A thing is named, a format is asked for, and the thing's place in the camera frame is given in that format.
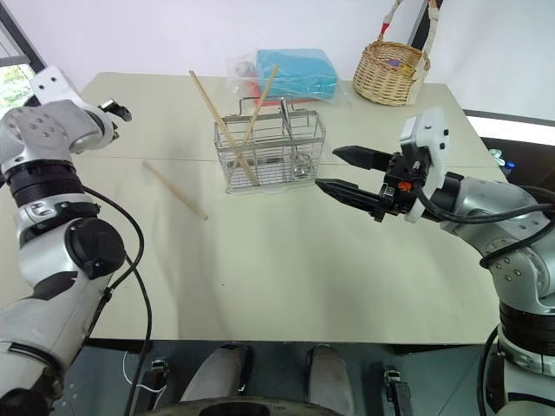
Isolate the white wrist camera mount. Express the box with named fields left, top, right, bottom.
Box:
left=29, top=66, right=84, bottom=107
left=399, top=106, right=448, bottom=224

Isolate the clear plastic water bottle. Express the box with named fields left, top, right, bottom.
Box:
left=488, top=148, right=518, bottom=178

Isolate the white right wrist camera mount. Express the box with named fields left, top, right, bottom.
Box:
left=399, top=106, right=448, bottom=224

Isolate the metal wire basket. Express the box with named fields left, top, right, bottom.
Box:
left=213, top=96, right=328, bottom=197

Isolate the metal spoon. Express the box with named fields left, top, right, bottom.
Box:
left=278, top=96, right=312, bottom=178

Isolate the dark window frame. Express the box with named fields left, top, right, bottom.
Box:
left=0, top=0, right=49, bottom=109

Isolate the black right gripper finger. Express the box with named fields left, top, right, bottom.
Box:
left=331, top=146, right=394, bottom=172
left=315, top=178, right=386, bottom=223

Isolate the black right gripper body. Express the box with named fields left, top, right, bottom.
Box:
left=375, top=151, right=428, bottom=218

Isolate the black side table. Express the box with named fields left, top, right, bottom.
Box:
left=462, top=107, right=555, bottom=188

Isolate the wooden chopstick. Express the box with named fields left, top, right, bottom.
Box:
left=188, top=69, right=258, bottom=185
left=142, top=160, right=210, bottom=221
left=239, top=64, right=280, bottom=152

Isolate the black metal bracket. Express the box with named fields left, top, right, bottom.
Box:
left=148, top=356, right=169, bottom=379
left=382, top=366, right=414, bottom=416

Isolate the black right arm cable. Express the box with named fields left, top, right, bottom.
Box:
left=415, top=190, right=555, bottom=270

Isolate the thin white cable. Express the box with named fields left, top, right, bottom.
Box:
left=121, top=349, right=162, bottom=396

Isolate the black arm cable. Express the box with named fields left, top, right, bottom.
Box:
left=80, top=185, right=153, bottom=416
left=415, top=190, right=555, bottom=270

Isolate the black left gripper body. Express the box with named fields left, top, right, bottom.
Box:
left=97, top=98, right=133, bottom=124

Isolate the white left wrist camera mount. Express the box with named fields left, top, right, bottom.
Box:
left=29, top=66, right=84, bottom=107

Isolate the black right waist cable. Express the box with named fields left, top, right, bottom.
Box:
left=478, top=323, right=503, bottom=416

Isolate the grey rounded leg cover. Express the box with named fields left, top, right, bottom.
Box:
left=179, top=343, right=253, bottom=404
left=304, top=343, right=355, bottom=416

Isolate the woven wicker basket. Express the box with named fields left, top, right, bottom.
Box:
left=351, top=0, right=441, bottom=107

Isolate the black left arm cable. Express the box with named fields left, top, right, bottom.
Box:
left=80, top=185, right=153, bottom=416

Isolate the folded blue cloth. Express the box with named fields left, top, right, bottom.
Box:
left=254, top=48, right=339, bottom=102

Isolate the clear plastic bag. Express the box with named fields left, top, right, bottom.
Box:
left=224, top=47, right=353, bottom=110

